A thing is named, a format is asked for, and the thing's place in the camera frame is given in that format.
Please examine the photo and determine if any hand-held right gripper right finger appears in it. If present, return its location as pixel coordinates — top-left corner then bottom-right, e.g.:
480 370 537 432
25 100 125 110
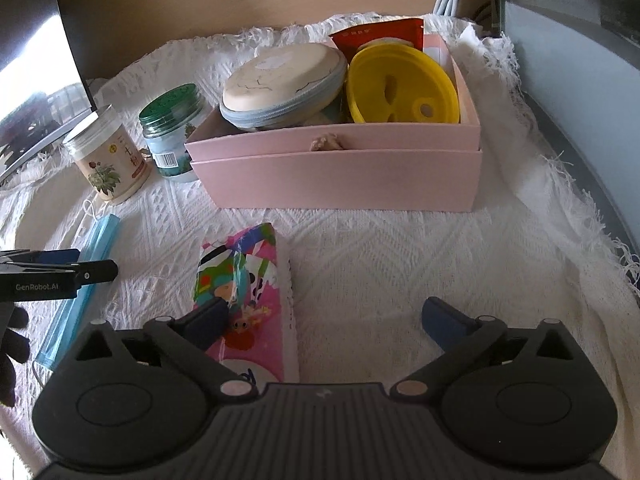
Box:
390 296 577 402

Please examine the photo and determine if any white woven fringed cloth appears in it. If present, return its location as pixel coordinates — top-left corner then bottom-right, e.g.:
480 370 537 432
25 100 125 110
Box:
0 10 640 480

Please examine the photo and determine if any red foil packet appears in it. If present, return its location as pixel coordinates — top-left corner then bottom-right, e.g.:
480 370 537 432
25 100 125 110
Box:
329 17 426 59

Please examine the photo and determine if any cartoon printed tissue pack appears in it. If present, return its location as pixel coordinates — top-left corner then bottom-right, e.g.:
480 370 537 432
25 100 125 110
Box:
192 222 301 387

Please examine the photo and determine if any green-lidded glass jar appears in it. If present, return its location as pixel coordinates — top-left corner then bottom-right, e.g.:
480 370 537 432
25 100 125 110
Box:
138 83 201 184

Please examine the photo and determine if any pink cardboard box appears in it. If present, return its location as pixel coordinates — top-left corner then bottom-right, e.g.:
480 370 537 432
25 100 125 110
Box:
184 22 484 214

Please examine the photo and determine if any round cream zip case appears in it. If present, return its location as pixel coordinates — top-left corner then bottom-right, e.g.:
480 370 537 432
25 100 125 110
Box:
219 42 349 134

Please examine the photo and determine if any blue face mask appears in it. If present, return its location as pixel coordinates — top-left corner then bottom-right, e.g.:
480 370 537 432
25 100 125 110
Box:
32 199 123 386

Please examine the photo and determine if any yellow plastic disc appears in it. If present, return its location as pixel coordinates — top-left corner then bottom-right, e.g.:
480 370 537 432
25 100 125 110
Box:
346 42 461 125

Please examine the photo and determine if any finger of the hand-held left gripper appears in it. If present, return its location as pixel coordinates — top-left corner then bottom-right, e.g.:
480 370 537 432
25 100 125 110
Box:
0 248 82 267
0 259 120 286

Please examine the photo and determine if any black computer monitor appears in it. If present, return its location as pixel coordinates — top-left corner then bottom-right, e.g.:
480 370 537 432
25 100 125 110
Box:
0 0 99 187

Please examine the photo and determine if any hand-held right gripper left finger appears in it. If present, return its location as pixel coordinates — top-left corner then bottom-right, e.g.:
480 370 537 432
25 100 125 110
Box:
70 299 257 402

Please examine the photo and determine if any person's left hand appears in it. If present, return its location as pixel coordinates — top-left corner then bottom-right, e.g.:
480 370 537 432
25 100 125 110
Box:
0 305 31 408

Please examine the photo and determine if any white jar with floral label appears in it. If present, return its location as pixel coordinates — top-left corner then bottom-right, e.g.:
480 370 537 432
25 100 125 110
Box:
62 105 153 206

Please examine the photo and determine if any grey computer case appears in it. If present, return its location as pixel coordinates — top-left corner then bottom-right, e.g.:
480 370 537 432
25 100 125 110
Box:
490 0 640 306

